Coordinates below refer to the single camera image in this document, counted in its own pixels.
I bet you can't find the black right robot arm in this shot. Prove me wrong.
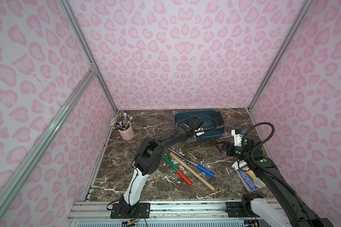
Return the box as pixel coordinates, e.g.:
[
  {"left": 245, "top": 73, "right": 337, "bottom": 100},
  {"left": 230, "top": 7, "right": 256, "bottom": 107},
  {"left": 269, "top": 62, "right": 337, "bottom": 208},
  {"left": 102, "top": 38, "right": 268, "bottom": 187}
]
[{"left": 215, "top": 123, "right": 333, "bottom": 227}]

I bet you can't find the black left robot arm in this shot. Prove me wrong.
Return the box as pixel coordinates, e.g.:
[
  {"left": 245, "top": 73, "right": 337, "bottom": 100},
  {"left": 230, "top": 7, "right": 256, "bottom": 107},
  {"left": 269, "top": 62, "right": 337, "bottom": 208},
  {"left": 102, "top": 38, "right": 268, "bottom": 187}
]
[{"left": 120, "top": 116, "right": 205, "bottom": 208}]

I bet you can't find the teal plastic storage box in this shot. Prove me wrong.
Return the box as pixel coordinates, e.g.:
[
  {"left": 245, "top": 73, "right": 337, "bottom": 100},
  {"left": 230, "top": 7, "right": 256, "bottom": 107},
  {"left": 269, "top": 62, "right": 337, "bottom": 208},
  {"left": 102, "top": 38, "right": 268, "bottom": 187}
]
[{"left": 174, "top": 110, "right": 225, "bottom": 143}]

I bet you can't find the blue printed booklet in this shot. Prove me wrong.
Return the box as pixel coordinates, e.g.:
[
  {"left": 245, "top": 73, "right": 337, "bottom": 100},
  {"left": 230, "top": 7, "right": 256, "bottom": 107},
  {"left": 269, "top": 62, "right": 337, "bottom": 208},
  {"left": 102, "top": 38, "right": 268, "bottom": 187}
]
[{"left": 232, "top": 161, "right": 266, "bottom": 193}]

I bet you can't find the pink pen cup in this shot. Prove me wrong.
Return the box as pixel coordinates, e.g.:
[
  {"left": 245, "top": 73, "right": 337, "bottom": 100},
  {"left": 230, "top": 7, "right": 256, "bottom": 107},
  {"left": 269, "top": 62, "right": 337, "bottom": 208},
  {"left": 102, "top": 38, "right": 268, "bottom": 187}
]
[{"left": 119, "top": 125, "right": 135, "bottom": 141}]

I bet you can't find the pens bundle in cup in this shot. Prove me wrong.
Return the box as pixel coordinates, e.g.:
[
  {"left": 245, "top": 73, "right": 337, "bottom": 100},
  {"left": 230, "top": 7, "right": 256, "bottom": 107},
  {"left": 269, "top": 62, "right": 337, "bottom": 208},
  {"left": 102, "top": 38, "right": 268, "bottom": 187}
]
[{"left": 110, "top": 112, "right": 133, "bottom": 131}]

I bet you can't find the blue handled metal tool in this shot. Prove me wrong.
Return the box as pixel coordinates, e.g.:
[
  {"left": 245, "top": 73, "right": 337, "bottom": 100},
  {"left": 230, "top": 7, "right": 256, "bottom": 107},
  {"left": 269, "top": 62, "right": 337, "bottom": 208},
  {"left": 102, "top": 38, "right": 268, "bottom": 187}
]
[{"left": 169, "top": 148, "right": 215, "bottom": 177}]

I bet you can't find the wooden handled tool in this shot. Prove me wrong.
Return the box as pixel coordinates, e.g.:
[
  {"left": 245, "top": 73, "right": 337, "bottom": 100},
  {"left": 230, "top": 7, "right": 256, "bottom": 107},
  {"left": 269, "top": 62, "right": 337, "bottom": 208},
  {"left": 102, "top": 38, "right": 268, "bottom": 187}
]
[{"left": 169, "top": 153, "right": 215, "bottom": 191}]

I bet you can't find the green handled garden tool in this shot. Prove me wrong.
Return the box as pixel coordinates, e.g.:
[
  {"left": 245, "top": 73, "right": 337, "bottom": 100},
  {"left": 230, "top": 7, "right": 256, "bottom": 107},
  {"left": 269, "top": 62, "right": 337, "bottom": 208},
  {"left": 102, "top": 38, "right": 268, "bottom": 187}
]
[{"left": 162, "top": 155, "right": 193, "bottom": 185}]

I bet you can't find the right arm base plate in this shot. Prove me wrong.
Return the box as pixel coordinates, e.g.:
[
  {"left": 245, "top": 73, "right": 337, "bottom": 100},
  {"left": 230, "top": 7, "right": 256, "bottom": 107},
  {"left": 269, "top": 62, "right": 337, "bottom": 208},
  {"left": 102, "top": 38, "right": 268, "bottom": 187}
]
[{"left": 225, "top": 201, "right": 259, "bottom": 218}]

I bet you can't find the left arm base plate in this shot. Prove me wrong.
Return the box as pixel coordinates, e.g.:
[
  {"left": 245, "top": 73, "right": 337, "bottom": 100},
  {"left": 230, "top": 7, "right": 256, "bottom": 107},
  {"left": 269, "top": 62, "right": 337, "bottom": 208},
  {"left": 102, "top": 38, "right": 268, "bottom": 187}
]
[{"left": 109, "top": 202, "right": 151, "bottom": 219}]

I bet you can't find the aluminium front rail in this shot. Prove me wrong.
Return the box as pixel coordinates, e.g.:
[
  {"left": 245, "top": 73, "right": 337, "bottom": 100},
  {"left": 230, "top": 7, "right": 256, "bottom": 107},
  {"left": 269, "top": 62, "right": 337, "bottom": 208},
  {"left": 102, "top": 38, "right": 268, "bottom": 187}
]
[{"left": 63, "top": 200, "right": 276, "bottom": 227}]

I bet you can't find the left aluminium frame strut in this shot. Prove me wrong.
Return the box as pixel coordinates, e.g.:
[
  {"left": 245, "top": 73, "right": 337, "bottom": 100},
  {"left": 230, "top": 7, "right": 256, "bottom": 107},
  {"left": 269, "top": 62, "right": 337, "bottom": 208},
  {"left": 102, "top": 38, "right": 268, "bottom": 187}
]
[{"left": 0, "top": 67, "right": 96, "bottom": 221}]

